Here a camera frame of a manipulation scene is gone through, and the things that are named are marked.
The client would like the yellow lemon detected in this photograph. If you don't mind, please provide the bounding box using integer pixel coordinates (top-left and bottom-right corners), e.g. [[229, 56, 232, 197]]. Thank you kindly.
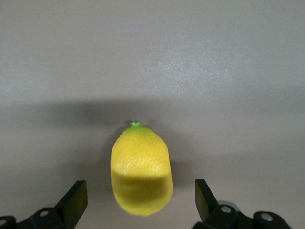
[[110, 120, 174, 217]]

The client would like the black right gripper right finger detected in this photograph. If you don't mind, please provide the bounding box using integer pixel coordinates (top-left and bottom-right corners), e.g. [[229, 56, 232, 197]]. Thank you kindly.
[[192, 178, 293, 229]]

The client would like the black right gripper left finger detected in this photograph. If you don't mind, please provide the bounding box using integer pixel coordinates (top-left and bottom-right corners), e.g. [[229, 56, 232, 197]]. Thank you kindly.
[[0, 180, 88, 229]]

